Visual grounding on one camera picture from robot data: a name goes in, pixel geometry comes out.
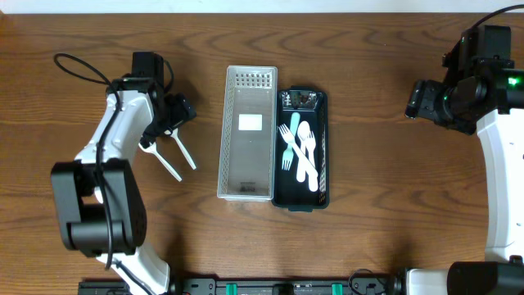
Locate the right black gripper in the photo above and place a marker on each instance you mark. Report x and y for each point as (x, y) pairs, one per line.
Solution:
(426, 103)

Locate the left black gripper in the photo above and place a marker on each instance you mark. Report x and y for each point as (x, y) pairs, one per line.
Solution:
(164, 128)

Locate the white plastic spoon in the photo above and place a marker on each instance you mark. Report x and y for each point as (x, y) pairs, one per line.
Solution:
(182, 149)
(303, 133)
(151, 148)

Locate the white plastic fork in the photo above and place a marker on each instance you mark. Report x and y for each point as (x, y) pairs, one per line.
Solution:
(289, 139)
(310, 147)

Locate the mint green plastic fork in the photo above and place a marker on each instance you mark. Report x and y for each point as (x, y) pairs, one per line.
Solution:
(288, 154)

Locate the dark green plastic basket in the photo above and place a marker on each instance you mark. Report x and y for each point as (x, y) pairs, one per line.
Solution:
(312, 105)

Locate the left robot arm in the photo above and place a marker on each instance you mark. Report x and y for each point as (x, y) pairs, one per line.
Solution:
(98, 204)

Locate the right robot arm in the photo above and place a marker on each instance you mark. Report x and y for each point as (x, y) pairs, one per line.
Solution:
(482, 94)

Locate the clear plastic perforated basket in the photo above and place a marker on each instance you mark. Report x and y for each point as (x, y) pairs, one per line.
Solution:
(247, 158)

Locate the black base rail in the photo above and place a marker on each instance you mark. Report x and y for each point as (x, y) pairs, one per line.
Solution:
(363, 284)

